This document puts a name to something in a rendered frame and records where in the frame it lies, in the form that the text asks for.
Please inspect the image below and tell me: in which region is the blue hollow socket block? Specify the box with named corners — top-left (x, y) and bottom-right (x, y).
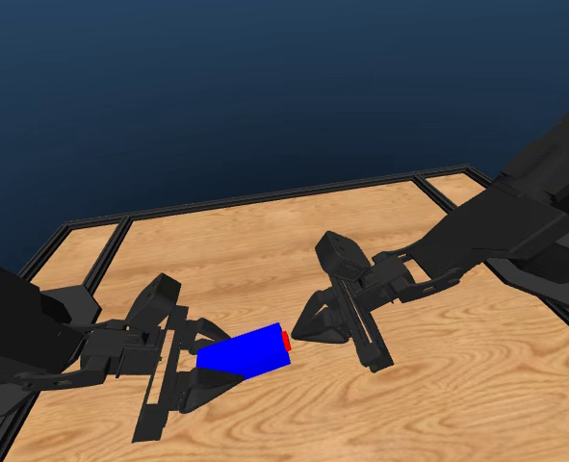
top-left (195, 321), bottom-right (293, 382)

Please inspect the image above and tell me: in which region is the black table frame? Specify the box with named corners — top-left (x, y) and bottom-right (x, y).
top-left (0, 165), bottom-right (569, 462)

